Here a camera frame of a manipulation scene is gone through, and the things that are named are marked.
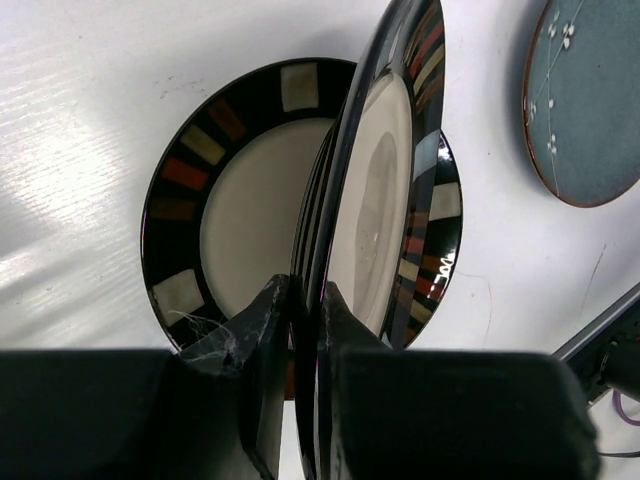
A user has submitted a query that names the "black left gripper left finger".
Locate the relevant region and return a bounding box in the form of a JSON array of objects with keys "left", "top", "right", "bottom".
[{"left": 178, "top": 274, "right": 289, "bottom": 479}]

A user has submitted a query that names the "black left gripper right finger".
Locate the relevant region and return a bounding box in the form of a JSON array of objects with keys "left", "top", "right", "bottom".
[{"left": 319, "top": 283, "right": 600, "bottom": 479}]

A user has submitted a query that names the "black rimmed cream plate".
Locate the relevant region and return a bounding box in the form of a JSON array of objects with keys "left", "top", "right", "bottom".
[{"left": 141, "top": 57, "right": 463, "bottom": 401}]

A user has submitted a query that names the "teal blue floral plate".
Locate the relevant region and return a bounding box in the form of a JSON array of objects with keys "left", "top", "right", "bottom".
[{"left": 522, "top": 1, "right": 639, "bottom": 208}]

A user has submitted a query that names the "metal base rail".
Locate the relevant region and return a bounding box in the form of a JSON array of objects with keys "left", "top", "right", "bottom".
[{"left": 554, "top": 286, "right": 639, "bottom": 402}]

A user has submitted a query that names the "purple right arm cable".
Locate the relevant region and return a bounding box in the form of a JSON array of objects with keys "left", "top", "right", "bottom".
[{"left": 610, "top": 389, "right": 640, "bottom": 429}]

